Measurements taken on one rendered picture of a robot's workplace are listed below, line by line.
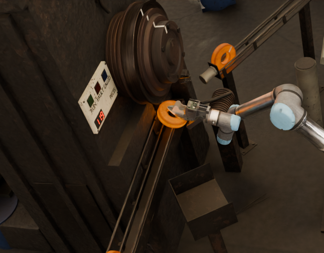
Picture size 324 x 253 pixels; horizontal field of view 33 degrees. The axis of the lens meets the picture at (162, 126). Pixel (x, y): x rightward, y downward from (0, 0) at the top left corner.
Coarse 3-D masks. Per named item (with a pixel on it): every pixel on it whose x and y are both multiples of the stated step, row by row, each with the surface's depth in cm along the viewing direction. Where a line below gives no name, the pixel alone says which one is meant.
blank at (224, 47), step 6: (216, 48) 295; (222, 48) 294; (228, 48) 297; (234, 48) 300; (216, 54) 294; (222, 54) 296; (228, 54) 301; (234, 54) 302; (216, 60) 295; (228, 60) 302; (222, 66) 300
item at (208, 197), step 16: (192, 176) 246; (208, 176) 249; (176, 192) 249; (192, 192) 249; (208, 192) 247; (192, 208) 243; (208, 208) 241; (224, 208) 225; (192, 224) 225; (208, 224) 228; (224, 224) 231
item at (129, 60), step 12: (132, 12) 234; (144, 12) 236; (132, 24) 230; (132, 36) 227; (132, 48) 226; (132, 60) 227; (132, 72) 230; (132, 84) 234; (144, 96) 238; (156, 96) 249
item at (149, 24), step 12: (156, 12) 244; (144, 24) 232; (156, 24) 239; (144, 36) 232; (144, 48) 231; (144, 60) 232; (144, 72) 233; (144, 84) 236; (156, 84) 240; (168, 84) 252
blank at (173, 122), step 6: (168, 102) 274; (174, 102) 275; (162, 108) 270; (162, 114) 268; (168, 114) 269; (162, 120) 267; (168, 120) 266; (174, 120) 267; (180, 120) 268; (186, 120) 269; (168, 126) 268; (174, 126) 267; (180, 126) 269
